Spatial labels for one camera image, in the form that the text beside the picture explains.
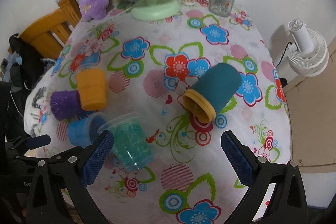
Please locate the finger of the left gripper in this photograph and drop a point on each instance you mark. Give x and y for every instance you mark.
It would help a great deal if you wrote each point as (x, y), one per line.
(39, 141)

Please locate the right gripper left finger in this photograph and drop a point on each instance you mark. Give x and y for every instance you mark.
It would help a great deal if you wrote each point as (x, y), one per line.
(72, 170)

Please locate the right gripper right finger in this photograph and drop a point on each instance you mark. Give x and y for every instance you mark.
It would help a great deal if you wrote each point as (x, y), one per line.
(288, 201)

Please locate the blue felt cup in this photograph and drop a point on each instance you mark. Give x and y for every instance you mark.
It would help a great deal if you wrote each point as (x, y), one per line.
(84, 132)

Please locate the purple felt cup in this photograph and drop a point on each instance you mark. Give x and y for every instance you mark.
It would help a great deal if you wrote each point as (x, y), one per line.
(65, 104)

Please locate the teal green plastic cup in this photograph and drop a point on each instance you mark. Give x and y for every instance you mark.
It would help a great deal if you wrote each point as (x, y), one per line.
(130, 145)

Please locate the orange felt cup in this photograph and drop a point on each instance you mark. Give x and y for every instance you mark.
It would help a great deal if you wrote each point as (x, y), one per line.
(91, 86)

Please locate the dark teal cup yellow rim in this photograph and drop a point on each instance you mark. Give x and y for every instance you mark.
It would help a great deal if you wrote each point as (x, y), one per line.
(212, 91)

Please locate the white printed t-shirt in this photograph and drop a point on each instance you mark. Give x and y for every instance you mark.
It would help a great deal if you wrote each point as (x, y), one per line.
(37, 111)

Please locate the black clothing pile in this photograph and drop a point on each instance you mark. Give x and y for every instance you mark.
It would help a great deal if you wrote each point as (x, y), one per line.
(25, 66)

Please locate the wooden chair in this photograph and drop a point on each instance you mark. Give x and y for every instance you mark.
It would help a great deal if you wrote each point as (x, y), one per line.
(49, 34)

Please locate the floral tablecloth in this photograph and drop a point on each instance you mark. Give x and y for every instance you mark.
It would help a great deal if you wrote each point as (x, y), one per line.
(148, 66)

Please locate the white floor fan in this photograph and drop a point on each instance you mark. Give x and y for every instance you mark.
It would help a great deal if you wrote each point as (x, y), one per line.
(303, 51)

